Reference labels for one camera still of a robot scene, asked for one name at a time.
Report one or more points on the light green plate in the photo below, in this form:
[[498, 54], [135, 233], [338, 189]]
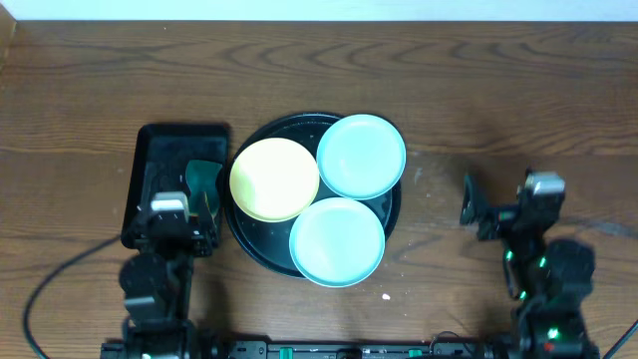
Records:
[[337, 242], [361, 156]]

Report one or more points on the rectangular black tray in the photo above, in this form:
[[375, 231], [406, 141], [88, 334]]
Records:
[[162, 153]]

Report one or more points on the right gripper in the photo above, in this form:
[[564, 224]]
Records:
[[474, 211]]

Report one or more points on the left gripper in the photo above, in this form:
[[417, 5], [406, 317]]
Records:
[[178, 234]]

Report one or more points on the yellow plate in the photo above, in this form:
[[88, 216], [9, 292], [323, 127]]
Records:
[[273, 180]]

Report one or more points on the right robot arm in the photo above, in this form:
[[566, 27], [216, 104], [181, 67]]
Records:
[[549, 279]]

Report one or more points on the green yellow sponge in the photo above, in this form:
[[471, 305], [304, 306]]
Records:
[[201, 179]]

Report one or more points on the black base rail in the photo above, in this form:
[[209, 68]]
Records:
[[442, 350]]

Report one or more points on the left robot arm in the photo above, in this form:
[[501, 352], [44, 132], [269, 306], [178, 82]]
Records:
[[157, 286]]

